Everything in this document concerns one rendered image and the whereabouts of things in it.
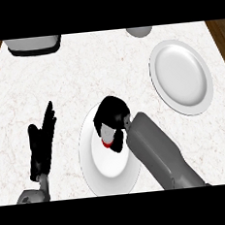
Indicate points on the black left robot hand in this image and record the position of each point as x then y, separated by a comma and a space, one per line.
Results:
40, 147

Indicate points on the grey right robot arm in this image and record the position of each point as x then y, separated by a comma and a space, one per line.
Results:
160, 155

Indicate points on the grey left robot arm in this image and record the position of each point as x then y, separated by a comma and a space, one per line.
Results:
36, 191

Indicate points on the red and grey can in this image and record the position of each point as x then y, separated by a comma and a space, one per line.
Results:
107, 137

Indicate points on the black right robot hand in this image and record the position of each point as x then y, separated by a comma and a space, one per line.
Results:
113, 112

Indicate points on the grey rounded object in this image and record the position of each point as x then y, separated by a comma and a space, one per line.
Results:
139, 31

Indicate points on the white plate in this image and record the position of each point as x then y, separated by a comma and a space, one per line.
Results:
106, 165
181, 77

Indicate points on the white and black appliance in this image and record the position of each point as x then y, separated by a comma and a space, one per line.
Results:
33, 45

